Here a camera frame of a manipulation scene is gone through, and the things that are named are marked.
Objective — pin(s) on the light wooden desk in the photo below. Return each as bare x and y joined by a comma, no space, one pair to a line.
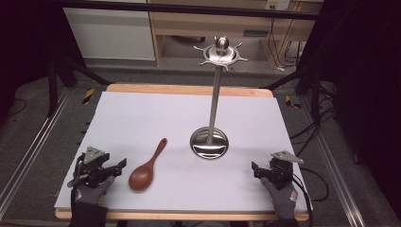
201,25

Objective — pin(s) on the white cabinet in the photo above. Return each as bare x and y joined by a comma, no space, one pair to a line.
110,34

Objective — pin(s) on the metal floor rail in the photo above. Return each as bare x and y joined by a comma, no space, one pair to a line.
34,148
337,176

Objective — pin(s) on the black horizontal metal bar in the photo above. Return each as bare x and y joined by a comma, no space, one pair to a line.
189,10

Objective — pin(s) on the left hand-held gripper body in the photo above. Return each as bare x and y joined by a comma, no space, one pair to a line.
94,164

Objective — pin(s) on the person's left hand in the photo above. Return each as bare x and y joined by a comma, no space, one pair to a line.
91,194

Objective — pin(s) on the white table sheet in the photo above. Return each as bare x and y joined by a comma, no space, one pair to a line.
176,126

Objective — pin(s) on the black metal stand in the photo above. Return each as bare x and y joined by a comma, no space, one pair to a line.
315,91
53,85

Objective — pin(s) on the steel utensil rack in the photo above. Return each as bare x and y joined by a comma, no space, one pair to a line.
210,142

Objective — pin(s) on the wooden table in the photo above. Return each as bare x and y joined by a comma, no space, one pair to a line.
189,90

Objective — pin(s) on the yellow black tape strip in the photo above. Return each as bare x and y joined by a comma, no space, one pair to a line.
292,102
88,96

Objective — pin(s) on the brown wooden spoon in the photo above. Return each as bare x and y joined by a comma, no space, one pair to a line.
143,178

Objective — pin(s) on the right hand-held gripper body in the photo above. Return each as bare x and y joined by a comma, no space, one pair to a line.
282,171

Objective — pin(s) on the white wall power outlet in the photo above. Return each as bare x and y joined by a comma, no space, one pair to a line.
277,4

